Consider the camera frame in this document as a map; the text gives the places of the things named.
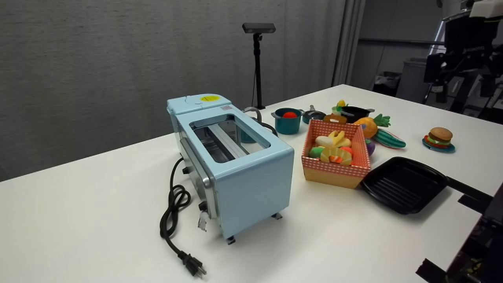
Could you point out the green striped plush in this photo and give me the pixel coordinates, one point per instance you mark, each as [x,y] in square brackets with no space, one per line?
[390,139]

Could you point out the black stereo camera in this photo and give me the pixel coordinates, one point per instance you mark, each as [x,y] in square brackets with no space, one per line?
[258,28]

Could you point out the toy burger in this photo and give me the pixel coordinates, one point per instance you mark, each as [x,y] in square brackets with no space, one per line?
[439,136]

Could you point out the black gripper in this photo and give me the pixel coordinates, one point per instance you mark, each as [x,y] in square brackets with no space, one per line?
[469,42]

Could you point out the yellow green toy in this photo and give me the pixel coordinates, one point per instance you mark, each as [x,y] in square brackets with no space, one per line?
[342,105]

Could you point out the yellow banana plush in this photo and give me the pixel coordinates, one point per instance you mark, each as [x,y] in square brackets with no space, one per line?
[338,139]

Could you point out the brown toy donut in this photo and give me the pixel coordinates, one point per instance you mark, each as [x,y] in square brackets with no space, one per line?
[335,120]

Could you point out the light blue toaster oven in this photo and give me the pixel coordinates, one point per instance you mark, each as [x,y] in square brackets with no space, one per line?
[252,190]

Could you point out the black ridged grill pan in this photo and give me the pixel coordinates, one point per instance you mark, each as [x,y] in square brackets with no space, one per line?
[403,183]

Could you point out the black camera stand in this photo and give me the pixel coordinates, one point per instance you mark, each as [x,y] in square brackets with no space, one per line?
[258,68]

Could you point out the grey trash bin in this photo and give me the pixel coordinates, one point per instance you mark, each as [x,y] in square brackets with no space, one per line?
[414,79]

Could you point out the teal toy pot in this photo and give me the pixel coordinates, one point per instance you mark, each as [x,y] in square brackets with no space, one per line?
[287,127]

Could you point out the short black tape strip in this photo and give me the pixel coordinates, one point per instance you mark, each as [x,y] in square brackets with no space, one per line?
[474,204]

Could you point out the purple plush toy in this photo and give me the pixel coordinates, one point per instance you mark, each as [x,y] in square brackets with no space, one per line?
[371,149]

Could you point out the small green plush toy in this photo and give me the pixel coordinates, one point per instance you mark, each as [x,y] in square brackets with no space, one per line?
[315,152]

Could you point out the yellow round plush toy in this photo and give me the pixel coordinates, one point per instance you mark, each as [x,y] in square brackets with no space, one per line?
[335,155]

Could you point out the red toy tomato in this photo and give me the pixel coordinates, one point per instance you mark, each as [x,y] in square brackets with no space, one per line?
[290,116]

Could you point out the orange checkered cardboard basket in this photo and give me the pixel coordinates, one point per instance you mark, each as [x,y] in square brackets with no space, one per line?
[335,174]

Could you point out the small dark toy pot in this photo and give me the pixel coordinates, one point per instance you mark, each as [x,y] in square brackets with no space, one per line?
[313,116]

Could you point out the orange plush with green leaves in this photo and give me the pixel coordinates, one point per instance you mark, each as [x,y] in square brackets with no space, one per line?
[367,128]

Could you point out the teal toy plate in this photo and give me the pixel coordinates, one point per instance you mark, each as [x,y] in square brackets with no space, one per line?
[447,150]

